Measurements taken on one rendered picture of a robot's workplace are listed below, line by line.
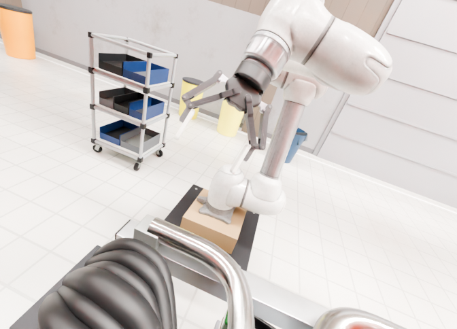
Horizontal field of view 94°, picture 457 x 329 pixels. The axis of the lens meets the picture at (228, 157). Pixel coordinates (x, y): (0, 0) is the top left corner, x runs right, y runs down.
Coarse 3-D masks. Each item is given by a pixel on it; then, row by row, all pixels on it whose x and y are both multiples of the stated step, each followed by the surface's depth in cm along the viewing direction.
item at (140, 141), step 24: (96, 72) 161; (120, 72) 161; (144, 72) 180; (168, 72) 182; (120, 96) 178; (144, 96) 158; (120, 120) 211; (144, 120) 168; (96, 144) 195; (120, 144) 190; (144, 144) 189
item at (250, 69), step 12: (252, 60) 42; (240, 72) 42; (252, 72) 42; (264, 72) 42; (228, 84) 44; (240, 84) 44; (252, 84) 43; (264, 84) 43; (240, 96) 44; (252, 96) 44; (240, 108) 44
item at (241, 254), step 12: (192, 192) 142; (180, 204) 130; (168, 216) 119; (180, 216) 121; (252, 216) 138; (252, 228) 129; (240, 240) 119; (252, 240) 121; (240, 252) 112; (240, 264) 106
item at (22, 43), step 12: (0, 12) 322; (12, 12) 325; (24, 12) 334; (0, 24) 331; (12, 24) 332; (24, 24) 341; (12, 36) 339; (24, 36) 348; (12, 48) 348; (24, 48) 355
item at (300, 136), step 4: (300, 128) 295; (296, 132) 285; (300, 132) 295; (304, 132) 289; (296, 136) 268; (300, 136) 268; (304, 136) 270; (292, 140) 271; (296, 140) 271; (300, 140) 273; (304, 140) 280; (292, 144) 275; (296, 144) 275; (300, 144) 279; (292, 148) 278; (296, 148) 280; (288, 152) 282; (292, 152) 283; (296, 152) 288; (288, 156) 285; (292, 156) 289; (288, 160) 290
